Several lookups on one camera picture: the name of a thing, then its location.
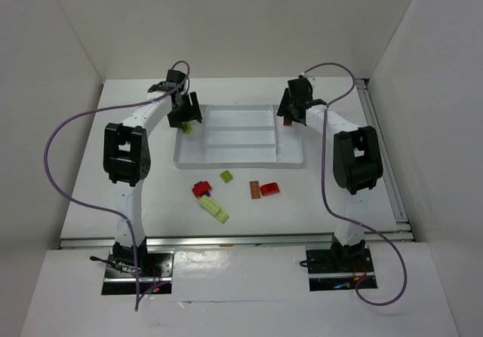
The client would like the lime green curved lego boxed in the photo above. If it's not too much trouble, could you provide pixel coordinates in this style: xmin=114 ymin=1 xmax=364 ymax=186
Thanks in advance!
xmin=181 ymin=122 xmax=192 ymax=134

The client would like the brown lego plate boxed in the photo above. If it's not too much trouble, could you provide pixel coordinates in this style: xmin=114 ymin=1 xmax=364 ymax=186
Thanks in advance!
xmin=249 ymin=180 xmax=262 ymax=200

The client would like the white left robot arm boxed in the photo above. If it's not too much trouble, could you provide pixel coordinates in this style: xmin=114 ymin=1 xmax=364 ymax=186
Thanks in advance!
xmin=103 ymin=69 xmax=202 ymax=273

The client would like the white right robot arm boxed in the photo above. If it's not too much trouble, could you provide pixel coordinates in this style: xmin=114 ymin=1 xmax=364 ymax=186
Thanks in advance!
xmin=277 ymin=75 xmax=383 ymax=273

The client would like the white compartment tray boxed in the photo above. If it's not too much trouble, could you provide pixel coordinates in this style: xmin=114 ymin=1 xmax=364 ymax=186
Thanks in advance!
xmin=174 ymin=105 xmax=304 ymax=169

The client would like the lime green square lego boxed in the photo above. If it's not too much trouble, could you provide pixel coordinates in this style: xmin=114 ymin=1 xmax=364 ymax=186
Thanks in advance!
xmin=220 ymin=170 xmax=233 ymax=182

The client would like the red lego on purple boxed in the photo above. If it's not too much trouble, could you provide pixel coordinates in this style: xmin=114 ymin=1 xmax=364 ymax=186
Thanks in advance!
xmin=191 ymin=180 xmax=213 ymax=198

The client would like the red curved lego brick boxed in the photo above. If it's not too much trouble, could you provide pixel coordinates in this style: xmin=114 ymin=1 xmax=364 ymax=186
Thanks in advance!
xmin=260 ymin=182 xmax=280 ymax=197

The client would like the pale green long lego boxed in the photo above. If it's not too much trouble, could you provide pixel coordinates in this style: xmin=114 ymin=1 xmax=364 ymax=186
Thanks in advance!
xmin=198 ymin=195 xmax=229 ymax=225

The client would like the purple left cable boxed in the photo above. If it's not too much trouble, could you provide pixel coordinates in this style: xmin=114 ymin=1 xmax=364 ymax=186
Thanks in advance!
xmin=43 ymin=60 xmax=191 ymax=312

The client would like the aluminium rail right side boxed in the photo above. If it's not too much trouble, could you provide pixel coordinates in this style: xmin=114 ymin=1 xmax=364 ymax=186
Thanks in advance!
xmin=356 ymin=78 xmax=412 ymax=233

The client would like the aluminium rail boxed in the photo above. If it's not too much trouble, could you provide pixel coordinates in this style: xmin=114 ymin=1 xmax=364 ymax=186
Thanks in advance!
xmin=58 ymin=231 xmax=412 ymax=250
xmin=356 ymin=78 xmax=412 ymax=233

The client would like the aluminium rail front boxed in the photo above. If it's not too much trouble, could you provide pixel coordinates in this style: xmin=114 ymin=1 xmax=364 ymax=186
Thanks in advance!
xmin=58 ymin=231 xmax=412 ymax=250

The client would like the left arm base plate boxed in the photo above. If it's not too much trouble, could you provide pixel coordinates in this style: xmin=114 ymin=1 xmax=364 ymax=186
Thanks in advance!
xmin=101 ymin=249 xmax=177 ymax=296

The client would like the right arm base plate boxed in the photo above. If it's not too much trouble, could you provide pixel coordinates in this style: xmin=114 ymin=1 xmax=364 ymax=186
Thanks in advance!
xmin=299 ymin=248 xmax=377 ymax=292

